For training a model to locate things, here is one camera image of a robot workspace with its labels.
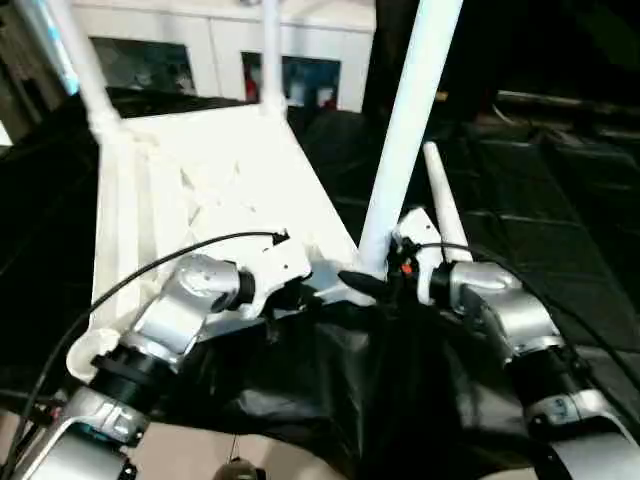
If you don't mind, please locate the white plastic table leg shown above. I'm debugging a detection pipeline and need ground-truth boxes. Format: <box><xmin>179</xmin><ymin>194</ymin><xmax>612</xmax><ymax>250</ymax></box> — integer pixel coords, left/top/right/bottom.
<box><xmin>357</xmin><ymin>0</ymin><xmax>464</xmax><ymax>281</ymax></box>
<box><xmin>54</xmin><ymin>0</ymin><xmax>124</xmax><ymax>144</ymax></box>
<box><xmin>422</xmin><ymin>142</ymin><xmax>474</xmax><ymax>266</ymax></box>
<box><xmin>259</xmin><ymin>0</ymin><xmax>289</xmax><ymax>119</ymax></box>

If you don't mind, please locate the white plastic table top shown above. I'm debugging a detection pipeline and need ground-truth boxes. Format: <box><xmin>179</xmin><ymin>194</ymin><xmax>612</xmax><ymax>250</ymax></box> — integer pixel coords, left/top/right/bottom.
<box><xmin>67</xmin><ymin>102</ymin><xmax>376</xmax><ymax>377</ymax></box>

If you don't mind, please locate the black plastic mat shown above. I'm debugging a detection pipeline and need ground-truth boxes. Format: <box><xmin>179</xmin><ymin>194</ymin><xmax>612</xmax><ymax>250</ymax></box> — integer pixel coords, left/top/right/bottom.
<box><xmin>0</xmin><ymin>87</ymin><xmax>640</xmax><ymax>476</ymax></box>

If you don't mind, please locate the long grey metal bar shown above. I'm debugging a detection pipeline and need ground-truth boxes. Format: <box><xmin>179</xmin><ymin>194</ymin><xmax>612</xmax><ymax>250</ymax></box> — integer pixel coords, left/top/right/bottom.
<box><xmin>497</xmin><ymin>90</ymin><xmax>640</xmax><ymax>114</ymax></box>

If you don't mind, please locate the white cabinet with glass doors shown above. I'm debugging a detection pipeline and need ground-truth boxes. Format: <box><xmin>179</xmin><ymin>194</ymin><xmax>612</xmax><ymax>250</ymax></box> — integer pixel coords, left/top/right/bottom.
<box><xmin>69</xmin><ymin>0</ymin><xmax>376</xmax><ymax>114</ymax></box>

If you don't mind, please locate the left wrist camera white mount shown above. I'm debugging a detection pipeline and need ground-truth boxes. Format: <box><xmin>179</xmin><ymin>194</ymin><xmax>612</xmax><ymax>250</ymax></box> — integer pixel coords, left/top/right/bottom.
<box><xmin>239</xmin><ymin>229</ymin><xmax>314</xmax><ymax>321</ymax></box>

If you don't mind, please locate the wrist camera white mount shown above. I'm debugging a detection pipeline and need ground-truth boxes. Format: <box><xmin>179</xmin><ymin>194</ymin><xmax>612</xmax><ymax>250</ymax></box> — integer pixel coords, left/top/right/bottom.
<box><xmin>392</xmin><ymin>207</ymin><xmax>444</xmax><ymax>304</ymax></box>
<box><xmin>239</xmin><ymin>229</ymin><xmax>314</xmax><ymax>321</ymax></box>

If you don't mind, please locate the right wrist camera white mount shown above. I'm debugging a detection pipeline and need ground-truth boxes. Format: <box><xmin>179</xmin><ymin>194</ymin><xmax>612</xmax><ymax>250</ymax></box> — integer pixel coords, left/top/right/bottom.
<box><xmin>392</xmin><ymin>207</ymin><xmax>444</xmax><ymax>304</ymax></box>

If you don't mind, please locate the black left wrist camera cable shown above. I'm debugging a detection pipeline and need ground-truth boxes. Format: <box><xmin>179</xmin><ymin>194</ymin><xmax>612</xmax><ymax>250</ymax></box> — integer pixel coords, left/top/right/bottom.
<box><xmin>0</xmin><ymin>229</ymin><xmax>292</xmax><ymax>480</ymax></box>

